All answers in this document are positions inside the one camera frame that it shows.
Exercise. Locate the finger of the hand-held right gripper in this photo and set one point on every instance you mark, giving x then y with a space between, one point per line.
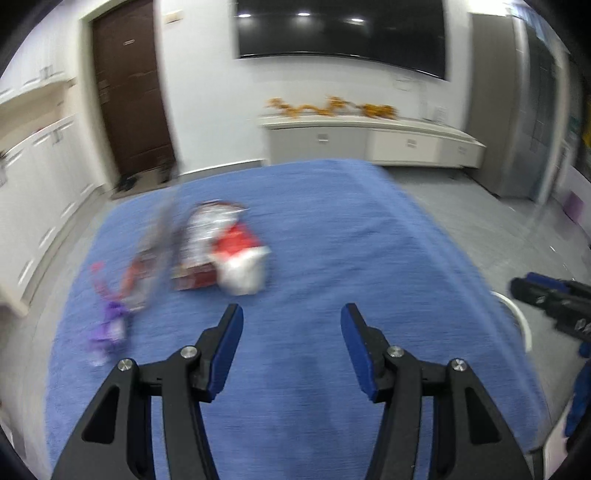
549 278
531 295

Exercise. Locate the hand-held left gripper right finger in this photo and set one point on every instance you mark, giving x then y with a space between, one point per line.
358 350

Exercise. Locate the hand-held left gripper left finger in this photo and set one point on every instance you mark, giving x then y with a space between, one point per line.
226 350

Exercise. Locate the red white paper box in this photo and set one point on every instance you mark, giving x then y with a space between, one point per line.
242 258

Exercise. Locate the red foil packet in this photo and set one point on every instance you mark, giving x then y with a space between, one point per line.
203 240

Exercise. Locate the red white snack wrapper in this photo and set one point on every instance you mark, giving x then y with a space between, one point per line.
136 277

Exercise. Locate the purple and red toy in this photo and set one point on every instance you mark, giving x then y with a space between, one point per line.
111 330

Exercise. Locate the clear plastic wrapper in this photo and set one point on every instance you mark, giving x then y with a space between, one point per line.
159 240

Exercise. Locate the person's right forearm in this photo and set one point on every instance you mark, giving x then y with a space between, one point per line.
581 397

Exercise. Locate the purple box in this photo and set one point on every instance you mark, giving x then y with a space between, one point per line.
575 207

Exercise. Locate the blue towel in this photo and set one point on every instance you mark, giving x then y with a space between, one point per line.
295 258

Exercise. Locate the silver refrigerator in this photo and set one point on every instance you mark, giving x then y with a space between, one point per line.
540 106

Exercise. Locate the dark slippers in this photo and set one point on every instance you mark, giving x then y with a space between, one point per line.
127 182

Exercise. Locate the white grey television cabinet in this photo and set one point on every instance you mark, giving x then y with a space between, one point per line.
369 141

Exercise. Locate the golden tiger ornament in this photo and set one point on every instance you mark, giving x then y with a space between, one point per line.
378 110

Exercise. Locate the white lower cabinets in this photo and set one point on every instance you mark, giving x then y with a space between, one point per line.
41 194

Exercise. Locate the white cabinets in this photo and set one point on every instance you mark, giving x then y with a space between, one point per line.
32 69
41 194

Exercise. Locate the golden dragon ornament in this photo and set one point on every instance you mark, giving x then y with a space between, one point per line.
304 108

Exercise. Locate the brown door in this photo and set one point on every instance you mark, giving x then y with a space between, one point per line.
131 92

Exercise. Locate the white upper cabinets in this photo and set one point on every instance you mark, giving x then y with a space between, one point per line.
32 69

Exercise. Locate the black wall television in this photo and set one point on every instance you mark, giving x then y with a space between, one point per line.
341 32

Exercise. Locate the wall light switch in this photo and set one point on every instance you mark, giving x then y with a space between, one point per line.
173 17

